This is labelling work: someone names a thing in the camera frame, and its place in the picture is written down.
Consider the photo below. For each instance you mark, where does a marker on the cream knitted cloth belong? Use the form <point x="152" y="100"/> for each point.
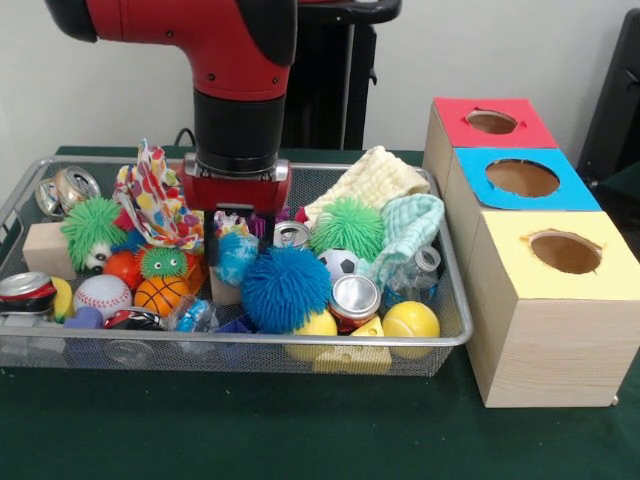
<point x="375" y="172"/>

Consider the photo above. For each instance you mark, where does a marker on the small orange basketball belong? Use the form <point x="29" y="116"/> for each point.
<point x="161" y="296"/>

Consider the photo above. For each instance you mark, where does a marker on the silver mesh bin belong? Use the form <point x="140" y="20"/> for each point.
<point x="250" y="352"/>

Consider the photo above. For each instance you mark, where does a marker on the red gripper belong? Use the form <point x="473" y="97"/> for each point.
<point x="235" y="195"/>

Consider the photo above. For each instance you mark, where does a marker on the black upright panel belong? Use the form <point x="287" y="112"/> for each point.
<point x="617" y="100"/>

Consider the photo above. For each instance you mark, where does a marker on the globe print ball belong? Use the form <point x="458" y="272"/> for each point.
<point x="235" y="257"/>

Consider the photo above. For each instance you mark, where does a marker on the polka dot cloth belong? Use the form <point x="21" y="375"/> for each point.
<point x="150" y="195"/>

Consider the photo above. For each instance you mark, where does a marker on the wooden box with three holes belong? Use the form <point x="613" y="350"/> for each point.
<point x="550" y="350"/>

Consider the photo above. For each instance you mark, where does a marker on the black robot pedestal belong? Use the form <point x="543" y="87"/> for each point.
<point x="340" y="75"/>

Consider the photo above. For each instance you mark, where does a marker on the dark green table cloth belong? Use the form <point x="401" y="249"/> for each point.
<point x="627" y="195"/>
<point x="250" y="430"/>

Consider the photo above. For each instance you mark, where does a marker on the green spiky ball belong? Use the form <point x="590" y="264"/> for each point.
<point x="92" y="227"/>
<point x="347" y="227"/>

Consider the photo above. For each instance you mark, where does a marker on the blue spiky ball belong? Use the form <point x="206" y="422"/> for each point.
<point x="285" y="290"/>

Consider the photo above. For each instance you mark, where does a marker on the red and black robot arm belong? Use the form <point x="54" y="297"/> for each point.
<point x="225" y="50"/>

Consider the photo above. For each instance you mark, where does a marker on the mint knitted cloth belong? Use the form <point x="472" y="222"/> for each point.
<point x="410" y="225"/>

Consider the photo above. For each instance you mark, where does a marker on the small white baseball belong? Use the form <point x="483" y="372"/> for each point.
<point x="102" y="297"/>

